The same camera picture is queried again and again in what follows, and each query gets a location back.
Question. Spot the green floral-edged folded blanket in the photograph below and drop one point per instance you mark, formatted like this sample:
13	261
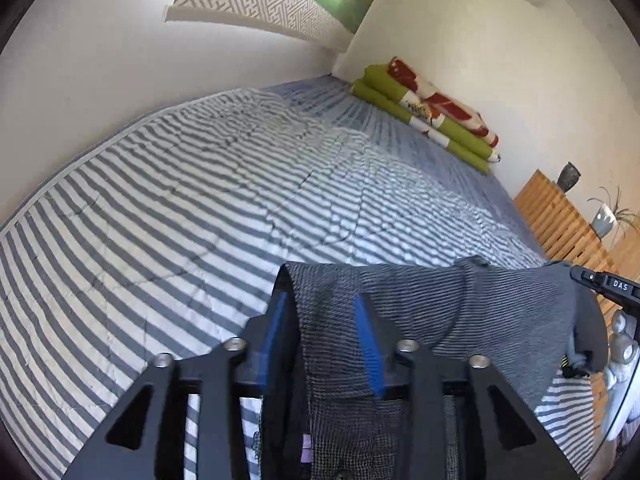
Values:
380	80

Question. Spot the plain green folded blanket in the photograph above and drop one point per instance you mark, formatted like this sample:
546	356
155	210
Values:
465	156

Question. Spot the wooden slatted railing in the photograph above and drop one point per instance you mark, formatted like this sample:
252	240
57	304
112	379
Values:
550	210

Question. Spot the blue white striped quilt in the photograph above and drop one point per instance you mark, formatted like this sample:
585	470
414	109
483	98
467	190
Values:
175	200

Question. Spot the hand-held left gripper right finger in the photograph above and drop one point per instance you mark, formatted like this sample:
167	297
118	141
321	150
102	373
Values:
370	345

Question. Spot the red floral folded blanket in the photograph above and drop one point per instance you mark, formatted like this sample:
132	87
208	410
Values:
440	102

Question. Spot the dark vase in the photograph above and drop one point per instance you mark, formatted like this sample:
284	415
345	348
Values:
569	177

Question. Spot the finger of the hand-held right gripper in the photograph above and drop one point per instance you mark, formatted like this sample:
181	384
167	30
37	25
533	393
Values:
600	280

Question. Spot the grey woven pants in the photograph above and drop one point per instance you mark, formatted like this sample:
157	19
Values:
450	300

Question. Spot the white statue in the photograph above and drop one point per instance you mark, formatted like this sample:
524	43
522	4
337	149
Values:
622	345

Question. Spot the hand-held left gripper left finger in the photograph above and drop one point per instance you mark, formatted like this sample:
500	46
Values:
272	340

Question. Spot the potted plant in grey pot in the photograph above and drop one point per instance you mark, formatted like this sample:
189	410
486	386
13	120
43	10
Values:
604	220

